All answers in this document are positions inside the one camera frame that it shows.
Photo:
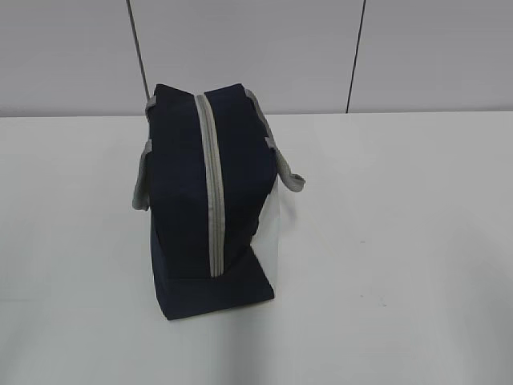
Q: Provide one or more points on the navy and white lunch bag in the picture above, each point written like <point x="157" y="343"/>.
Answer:
<point x="209" y="175"/>

